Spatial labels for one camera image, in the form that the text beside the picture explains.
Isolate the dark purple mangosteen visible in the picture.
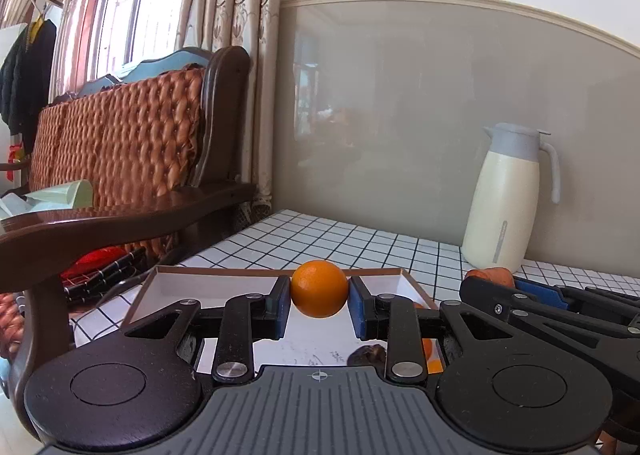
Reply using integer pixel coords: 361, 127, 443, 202
346, 344, 389, 366

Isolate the small reddish persimmon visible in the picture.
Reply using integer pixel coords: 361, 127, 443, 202
464, 267, 516, 289

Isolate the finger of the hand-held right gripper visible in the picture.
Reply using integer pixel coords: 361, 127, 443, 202
514, 279, 640, 334
459, 276, 640, 388

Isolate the black striped cloth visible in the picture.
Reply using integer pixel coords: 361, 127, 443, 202
62, 249, 149, 307

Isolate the beige embroidered curtain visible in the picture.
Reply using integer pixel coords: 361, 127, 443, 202
172, 0, 286, 236

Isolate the brown cardboard box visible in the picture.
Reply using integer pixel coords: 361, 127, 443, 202
121, 264, 446, 377

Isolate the wooden sofa with woven cushion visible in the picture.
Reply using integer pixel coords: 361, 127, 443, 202
0, 46, 257, 442

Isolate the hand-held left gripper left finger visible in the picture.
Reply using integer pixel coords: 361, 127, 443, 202
122, 276, 292, 384

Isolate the red bag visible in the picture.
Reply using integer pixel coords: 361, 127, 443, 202
60, 246, 127, 282

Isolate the cream thermos jug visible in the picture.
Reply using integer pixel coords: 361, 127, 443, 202
460, 123, 561, 272

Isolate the pink sheer curtain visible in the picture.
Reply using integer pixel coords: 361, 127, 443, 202
49, 0, 126, 102

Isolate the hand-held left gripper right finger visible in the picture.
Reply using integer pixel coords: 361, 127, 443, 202
348, 276, 518, 384

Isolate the black jacket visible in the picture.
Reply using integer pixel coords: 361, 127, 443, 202
0, 19, 58, 134

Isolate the light green plastic container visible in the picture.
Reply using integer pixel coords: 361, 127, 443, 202
22, 179, 95, 211

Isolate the white checkered tablecloth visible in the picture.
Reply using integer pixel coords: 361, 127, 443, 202
67, 208, 640, 377

